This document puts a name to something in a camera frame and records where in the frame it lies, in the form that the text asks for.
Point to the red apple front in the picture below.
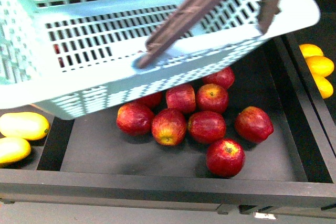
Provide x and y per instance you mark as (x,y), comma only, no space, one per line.
(225,158)

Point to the red apple top right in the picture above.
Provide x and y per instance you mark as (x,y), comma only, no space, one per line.
(224,78)

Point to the yellow mango lower left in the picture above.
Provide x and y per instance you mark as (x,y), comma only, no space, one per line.
(14,149)

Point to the red yellow apple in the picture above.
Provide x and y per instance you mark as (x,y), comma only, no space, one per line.
(212,97)
(169,127)

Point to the yellow lemon lower right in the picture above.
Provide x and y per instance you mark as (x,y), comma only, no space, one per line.
(324,86)

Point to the yellow mango upper left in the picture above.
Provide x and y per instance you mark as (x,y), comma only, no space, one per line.
(27,125)

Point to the yellow mango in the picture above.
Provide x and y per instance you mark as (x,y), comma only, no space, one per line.
(14,149)
(27,125)

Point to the red yellow apple upper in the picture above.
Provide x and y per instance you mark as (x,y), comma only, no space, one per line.
(212,97)

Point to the red apple left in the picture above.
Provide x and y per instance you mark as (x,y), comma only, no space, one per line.
(134,119)

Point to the red apple upper middle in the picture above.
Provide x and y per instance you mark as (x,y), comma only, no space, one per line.
(182,98)

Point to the black wooden fruit tray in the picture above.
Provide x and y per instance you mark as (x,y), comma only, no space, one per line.
(88,160)

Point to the brown plastic basket handle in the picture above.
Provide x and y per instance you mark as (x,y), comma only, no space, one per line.
(186,16)

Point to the red apple under basket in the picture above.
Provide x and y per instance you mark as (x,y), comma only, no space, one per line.
(151,100)

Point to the red yellow apple lower centre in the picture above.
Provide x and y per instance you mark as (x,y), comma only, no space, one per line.
(169,127)

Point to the light teal plastic basket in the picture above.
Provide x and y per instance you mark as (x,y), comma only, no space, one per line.
(74,57)

